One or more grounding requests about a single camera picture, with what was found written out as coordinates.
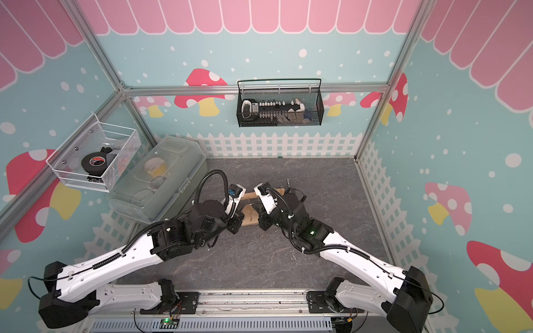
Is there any translucent green storage box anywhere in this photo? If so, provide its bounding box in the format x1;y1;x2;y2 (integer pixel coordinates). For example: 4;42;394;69
106;136;208;224

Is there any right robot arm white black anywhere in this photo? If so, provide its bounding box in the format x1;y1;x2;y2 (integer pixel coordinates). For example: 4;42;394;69
254;183;438;332

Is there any clear acrylic wall bin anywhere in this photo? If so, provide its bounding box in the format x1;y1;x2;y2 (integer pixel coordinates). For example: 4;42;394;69
47;115;141;193

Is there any black tape roll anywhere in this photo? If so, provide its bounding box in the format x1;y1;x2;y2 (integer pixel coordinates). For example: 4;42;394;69
81;152;108;177

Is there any wooden jewelry display stand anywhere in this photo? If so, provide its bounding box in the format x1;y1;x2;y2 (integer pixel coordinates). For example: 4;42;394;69
240;184;285;226

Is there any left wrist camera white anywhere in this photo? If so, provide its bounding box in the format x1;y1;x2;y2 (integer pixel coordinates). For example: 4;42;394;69
225;184;246;218

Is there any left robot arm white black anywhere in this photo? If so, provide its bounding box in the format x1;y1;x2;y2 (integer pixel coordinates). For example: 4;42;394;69
38;169;246;329

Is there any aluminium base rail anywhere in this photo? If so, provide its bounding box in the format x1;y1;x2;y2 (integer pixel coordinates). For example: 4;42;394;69
75;289;375;332

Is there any black wire mesh basket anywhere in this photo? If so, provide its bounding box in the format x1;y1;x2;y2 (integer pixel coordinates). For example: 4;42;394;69
236;79;324;127

